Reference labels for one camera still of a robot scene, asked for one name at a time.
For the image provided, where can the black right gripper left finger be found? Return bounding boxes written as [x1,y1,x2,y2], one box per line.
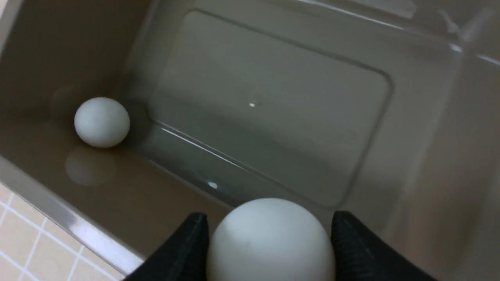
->
[125,212,209,281]

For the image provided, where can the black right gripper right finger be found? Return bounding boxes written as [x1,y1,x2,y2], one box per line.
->
[330,211,435,281]

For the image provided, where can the white ping-pong ball front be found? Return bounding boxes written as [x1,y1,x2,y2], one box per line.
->
[206,198,335,281]

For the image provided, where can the plain white ping-pong ball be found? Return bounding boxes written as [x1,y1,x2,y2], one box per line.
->
[74,97,130,148]

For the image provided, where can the olive green plastic bin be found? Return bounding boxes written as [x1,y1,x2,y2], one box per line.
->
[1,0,499,281]

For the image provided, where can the beige checkered tablecloth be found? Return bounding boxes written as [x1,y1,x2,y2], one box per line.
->
[0,185,124,281]

